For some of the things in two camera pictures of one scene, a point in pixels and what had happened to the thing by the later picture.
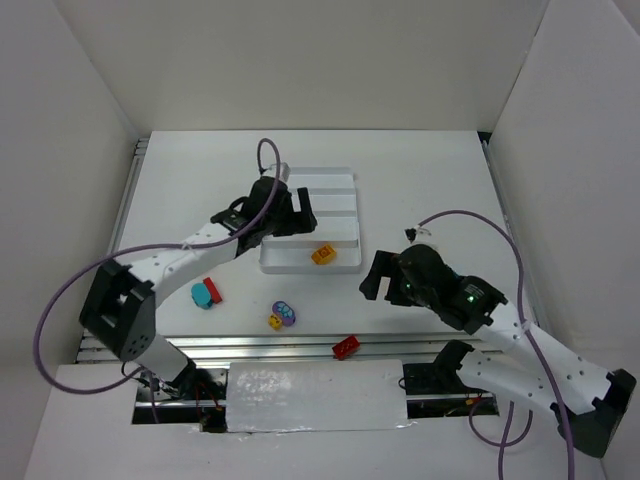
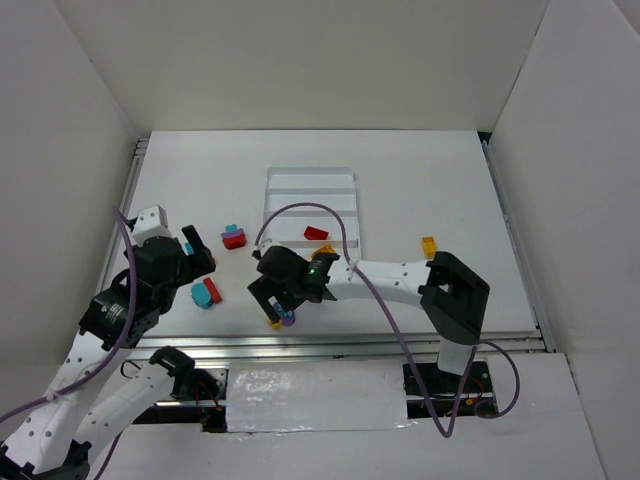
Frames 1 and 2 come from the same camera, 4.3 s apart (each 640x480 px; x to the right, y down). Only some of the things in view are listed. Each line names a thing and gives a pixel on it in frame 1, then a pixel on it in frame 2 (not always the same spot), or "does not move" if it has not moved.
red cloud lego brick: [215, 293] does not move
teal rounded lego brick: [201, 295] does not move
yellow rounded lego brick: [323, 255] does not move
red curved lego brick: [346, 347] -> [315, 233]
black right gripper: [388, 281] -> [270, 292]
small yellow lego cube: [274, 321] does not move
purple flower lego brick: [286, 311] does not move
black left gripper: [292, 215] -> [198, 255]
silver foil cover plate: [316, 396] does not move
